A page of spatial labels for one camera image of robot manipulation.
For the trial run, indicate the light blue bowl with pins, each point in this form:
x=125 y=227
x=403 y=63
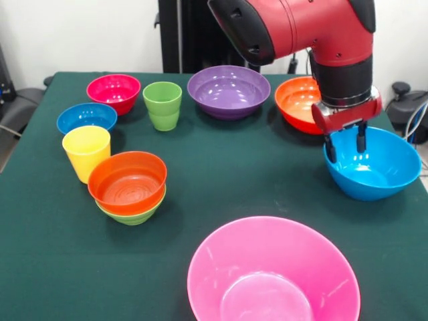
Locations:
x=381 y=170

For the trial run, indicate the large orange bowl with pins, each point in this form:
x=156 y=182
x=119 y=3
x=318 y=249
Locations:
x=294 y=103

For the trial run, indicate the small green bowl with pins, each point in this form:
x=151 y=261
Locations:
x=133 y=219

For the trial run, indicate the green cup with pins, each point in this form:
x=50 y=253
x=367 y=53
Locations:
x=162 y=107

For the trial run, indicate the dark green tablecloth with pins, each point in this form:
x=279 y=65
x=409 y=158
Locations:
x=67 y=250

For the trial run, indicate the small orange bowl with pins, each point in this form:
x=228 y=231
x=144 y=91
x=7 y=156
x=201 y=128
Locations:
x=127 y=184

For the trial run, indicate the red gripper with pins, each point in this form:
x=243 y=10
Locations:
x=347 y=115

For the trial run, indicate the small dark blue bowl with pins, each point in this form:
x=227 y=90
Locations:
x=80 y=115

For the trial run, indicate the large pink bowl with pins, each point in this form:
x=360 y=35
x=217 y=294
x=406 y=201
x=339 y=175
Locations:
x=267 y=261

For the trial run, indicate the yellow cup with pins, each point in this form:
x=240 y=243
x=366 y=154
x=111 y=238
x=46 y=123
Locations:
x=83 y=154

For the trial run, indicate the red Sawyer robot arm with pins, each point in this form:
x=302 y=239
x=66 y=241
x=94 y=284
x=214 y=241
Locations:
x=301 y=30

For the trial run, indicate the small crimson bowl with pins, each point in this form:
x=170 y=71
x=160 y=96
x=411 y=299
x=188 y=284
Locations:
x=113 y=90

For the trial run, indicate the purple bowl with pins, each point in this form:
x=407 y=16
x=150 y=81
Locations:
x=229 y=87

